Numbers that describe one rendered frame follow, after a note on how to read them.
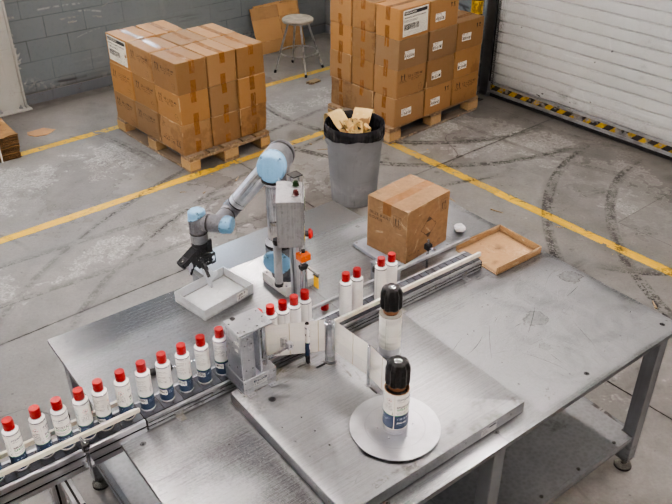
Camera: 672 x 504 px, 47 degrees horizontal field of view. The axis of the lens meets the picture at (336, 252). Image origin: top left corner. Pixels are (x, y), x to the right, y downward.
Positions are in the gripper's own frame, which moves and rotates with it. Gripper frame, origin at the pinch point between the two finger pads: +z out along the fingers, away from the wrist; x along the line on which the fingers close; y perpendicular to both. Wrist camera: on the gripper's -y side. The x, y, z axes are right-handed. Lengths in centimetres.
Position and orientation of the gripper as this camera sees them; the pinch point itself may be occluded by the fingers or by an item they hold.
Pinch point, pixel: (200, 282)
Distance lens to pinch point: 341.5
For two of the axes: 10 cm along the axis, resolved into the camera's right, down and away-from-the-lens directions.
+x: -7.3, -3.6, 5.8
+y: 6.8, -4.0, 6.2
